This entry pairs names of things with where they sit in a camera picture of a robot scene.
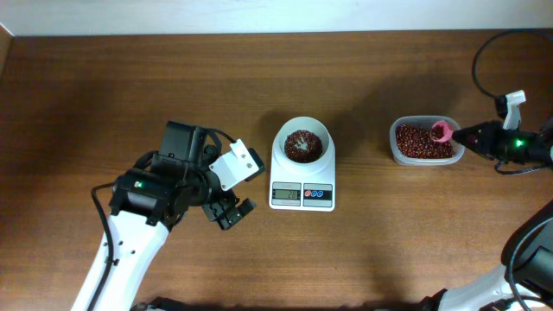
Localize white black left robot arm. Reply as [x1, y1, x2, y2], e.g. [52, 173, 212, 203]
[73, 121, 264, 310]

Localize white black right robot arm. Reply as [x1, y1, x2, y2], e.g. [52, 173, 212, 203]
[417, 117, 552, 310]

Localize pink plastic measuring scoop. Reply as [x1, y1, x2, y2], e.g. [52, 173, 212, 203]
[430, 120, 454, 143]

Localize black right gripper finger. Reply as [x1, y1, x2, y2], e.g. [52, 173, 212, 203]
[453, 121, 501, 137]
[452, 134, 493, 159]

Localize white round bowl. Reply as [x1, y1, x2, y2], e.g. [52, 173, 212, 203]
[273, 117, 334, 164]

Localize white digital kitchen scale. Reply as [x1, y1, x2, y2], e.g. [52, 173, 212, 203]
[268, 128, 336, 212]

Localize clear plastic bean container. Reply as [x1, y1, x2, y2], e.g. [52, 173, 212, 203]
[390, 116, 465, 166]

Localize red beans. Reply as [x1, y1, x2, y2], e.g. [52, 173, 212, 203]
[283, 124, 457, 164]

